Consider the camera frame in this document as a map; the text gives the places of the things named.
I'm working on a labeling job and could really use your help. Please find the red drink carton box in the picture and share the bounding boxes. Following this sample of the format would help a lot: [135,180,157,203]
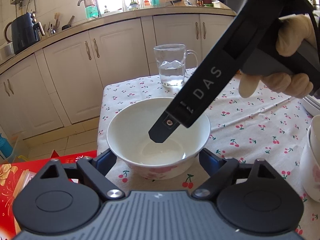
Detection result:
[0,150,97,239]

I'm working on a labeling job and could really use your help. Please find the teal thermos jug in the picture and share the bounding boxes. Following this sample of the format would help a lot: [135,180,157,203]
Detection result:
[0,134,13,158]

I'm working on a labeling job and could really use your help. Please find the black air fryer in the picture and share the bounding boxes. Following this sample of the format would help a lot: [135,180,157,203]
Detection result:
[4,12,46,55]

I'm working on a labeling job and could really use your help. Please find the white kitchen cabinets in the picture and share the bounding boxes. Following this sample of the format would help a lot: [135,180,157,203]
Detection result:
[1,14,232,138]

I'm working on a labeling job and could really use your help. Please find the glass water mug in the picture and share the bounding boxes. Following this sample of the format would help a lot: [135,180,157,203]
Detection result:
[153,43,198,87]

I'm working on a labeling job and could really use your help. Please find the white floral bowl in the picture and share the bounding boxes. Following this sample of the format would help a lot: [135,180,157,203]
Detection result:
[299,115,319,202]

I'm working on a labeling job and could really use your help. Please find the fruit plate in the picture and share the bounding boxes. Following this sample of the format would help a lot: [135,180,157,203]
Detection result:
[301,98,320,116]

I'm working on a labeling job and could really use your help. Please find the white gloved right hand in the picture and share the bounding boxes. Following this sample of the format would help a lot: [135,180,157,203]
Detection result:
[239,15,319,98]

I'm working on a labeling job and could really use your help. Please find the green dish soap bottle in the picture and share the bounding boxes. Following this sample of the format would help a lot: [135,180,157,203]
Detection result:
[85,5,99,19]

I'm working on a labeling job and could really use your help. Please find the black frying pan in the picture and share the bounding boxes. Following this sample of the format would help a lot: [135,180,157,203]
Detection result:
[61,15,75,30]

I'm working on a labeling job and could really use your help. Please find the steel pot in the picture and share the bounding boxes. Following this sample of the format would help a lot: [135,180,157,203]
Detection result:
[311,0,320,10]

